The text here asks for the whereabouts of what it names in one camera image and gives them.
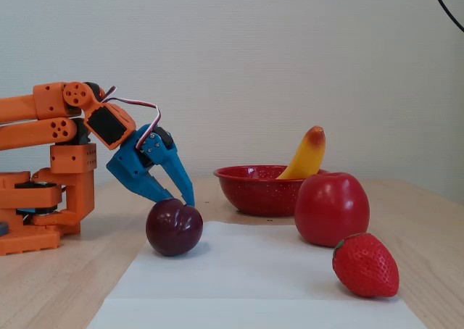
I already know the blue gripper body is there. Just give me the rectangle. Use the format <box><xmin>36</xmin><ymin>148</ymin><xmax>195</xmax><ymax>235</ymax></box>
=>
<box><xmin>106</xmin><ymin>123</ymin><xmax>173</xmax><ymax>191</ymax></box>

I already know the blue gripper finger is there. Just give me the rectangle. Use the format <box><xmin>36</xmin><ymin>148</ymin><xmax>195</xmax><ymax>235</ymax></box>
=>
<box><xmin>138</xmin><ymin>130</ymin><xmax>196</xmax><ymax>207</ymax></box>
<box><xmin>132</xmin><ymin>175</ymin><xmax>177</xmax><ymax>202</ymax></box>

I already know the yellow toy banana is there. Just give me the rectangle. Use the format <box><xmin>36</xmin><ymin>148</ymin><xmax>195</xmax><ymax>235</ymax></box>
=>
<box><xmin>275</xmin><ymin>125</ymin><xmax>326</xmax><ymax>180</ymax></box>

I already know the orange robot base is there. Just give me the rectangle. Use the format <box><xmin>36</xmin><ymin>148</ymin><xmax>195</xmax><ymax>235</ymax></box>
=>
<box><xmin>0</xmin><ymin>142</ymin><xmax>98</xmax><ymax>257</ymax></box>

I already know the red speckled enamel bowl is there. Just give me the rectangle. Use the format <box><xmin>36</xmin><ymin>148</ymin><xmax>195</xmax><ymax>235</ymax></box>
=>
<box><xmin>213</xmin><ymin>164</ymin><xmax>329</xmax><ymax>217</ymax></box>

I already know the dark purple toy plum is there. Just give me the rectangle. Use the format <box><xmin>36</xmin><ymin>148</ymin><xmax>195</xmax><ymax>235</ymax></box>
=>
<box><xmin>145</xmin><ymin>198</ymin><xmax>204</xmax><ymax>257</ymax></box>

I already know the white paper sheet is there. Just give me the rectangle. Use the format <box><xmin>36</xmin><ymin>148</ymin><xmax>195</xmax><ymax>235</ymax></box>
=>
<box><xmin>86</xmin><ymin>220</ymin><xmax>428</xmax><ymax>329</ymax></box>

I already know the red toy apple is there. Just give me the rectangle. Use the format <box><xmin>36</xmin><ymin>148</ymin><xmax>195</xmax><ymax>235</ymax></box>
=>
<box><xmin>294</xmin><ymin>172</ymin><xmax>370</xmax><ymax>249</ymax></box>

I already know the red toy strawberry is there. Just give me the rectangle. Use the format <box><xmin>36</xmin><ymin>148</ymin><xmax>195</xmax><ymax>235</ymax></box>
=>
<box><xmin>332</xmin><ymin>233</ymin><xmax>400</xmax><ymax>299</ymax></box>

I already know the white red black servo cable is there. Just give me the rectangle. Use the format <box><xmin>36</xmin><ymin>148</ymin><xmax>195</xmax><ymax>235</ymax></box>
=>
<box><xmin>97</xmin><ymin>86</ymin><xmax>162</xmax><ymax>149</ymax></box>

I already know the black hanging cable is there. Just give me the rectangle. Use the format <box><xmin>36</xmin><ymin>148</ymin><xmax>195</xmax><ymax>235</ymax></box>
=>
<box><xmin>429</xmin><ymin>0</ymin><xmax>464</xmax><ymax>33</ymax></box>

